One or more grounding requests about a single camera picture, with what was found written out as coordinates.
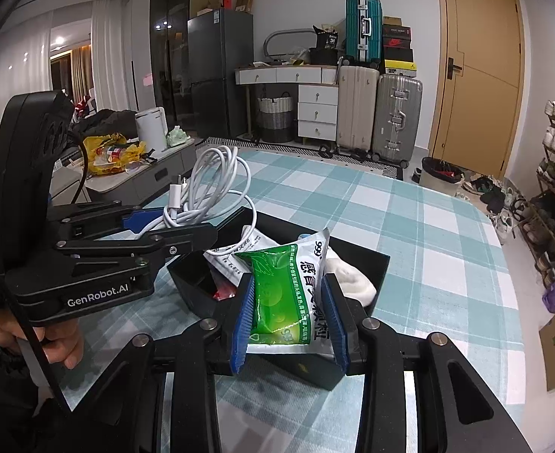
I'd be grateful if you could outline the green white snack packet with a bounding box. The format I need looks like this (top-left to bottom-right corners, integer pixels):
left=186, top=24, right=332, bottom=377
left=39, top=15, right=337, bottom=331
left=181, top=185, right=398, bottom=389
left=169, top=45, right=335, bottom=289
left=239, top=229, right=334, bottom=358

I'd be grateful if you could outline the white printed sachet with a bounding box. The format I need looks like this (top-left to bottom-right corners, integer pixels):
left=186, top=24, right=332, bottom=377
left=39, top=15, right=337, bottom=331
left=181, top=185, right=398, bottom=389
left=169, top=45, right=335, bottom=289
left=204, top=225, right=278, bottom=287

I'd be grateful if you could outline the black cardboard box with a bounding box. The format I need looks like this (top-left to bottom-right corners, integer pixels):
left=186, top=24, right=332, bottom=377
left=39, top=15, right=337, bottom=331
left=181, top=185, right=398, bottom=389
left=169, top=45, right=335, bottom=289
left=169, top=208, right=390, bottom=391

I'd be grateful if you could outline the red balloon glue packet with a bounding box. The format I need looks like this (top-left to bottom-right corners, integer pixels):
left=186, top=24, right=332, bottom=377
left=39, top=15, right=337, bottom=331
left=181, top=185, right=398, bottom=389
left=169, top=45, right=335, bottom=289
left=213, top=278, right=237, bottom=302

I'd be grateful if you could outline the white charging cable bundle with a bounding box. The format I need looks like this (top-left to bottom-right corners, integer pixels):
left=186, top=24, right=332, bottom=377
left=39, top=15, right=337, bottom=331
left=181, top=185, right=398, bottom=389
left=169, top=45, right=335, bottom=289
left=135, top=144, right=260, bottom=256

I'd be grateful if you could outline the person left hand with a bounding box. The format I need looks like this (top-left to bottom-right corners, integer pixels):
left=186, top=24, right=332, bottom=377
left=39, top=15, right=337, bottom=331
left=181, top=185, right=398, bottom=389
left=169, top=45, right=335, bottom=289
left=0, top=310, right=84, bottom=369

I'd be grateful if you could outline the grey low cabinet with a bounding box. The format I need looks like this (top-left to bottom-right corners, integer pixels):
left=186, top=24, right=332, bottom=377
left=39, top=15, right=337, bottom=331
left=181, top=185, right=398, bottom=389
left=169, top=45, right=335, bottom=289
left=50, top=138, right=197, bottom=206

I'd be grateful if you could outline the yellow snack bag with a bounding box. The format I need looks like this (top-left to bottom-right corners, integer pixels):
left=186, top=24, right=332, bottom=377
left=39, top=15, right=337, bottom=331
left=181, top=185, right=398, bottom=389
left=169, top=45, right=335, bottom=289
left=83, top=133, right=146, bottom=176

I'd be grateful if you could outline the white air purifier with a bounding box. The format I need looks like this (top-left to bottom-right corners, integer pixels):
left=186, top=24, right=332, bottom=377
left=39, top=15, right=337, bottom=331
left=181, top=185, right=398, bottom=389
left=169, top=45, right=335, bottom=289
left=135, top=106, right=168, bottom=153

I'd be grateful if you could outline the teal checked tablecloth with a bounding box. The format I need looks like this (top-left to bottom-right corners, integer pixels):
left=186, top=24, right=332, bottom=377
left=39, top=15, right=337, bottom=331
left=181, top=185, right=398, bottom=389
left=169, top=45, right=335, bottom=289
left=57, top=147, right=529, bottom=453

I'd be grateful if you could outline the grey white laundry basket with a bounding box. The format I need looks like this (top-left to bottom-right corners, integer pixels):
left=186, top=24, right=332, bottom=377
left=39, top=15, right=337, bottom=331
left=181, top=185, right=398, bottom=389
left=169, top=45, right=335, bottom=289
left=257, top=92, right=295, bottom=143

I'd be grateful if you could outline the dark grey refrigerator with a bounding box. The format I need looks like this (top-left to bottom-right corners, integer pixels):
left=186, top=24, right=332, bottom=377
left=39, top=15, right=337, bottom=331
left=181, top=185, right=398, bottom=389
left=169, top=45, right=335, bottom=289
left=187, top=8, right=254, bottom=138

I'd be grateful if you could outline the white drawer desk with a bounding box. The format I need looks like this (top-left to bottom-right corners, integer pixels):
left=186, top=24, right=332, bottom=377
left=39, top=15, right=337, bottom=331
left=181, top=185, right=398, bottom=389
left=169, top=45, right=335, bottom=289
left=236, top=65, right=339, bottom=143

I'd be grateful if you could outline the silver suitcase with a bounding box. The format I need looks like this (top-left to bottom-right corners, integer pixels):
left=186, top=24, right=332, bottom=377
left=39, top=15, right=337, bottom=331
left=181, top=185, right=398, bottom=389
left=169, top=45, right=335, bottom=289
left=372, top=74, right=423, bottom=169

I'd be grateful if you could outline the beige suitcase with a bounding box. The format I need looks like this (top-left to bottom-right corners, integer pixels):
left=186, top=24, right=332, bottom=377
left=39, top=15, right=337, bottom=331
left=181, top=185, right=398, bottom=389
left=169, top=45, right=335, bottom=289
left=337, top=66, right=380, bottom=153

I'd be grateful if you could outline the stack of shoe boxes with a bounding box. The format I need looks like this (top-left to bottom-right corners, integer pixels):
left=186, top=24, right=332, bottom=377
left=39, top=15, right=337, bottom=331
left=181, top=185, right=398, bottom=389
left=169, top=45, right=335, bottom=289
left=382, top=17, right=417, bottom=78

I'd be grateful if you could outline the wooden door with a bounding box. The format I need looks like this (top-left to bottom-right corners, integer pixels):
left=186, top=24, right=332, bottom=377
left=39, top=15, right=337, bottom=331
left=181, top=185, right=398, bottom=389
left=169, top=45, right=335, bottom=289
left=429, top=0, right=525, bottom=178

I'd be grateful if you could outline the teal suitcase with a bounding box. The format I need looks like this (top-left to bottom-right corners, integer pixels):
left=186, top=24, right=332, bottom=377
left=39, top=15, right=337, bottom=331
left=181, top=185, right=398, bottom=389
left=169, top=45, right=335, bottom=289
left=345, top=0, right=383, bottom=69

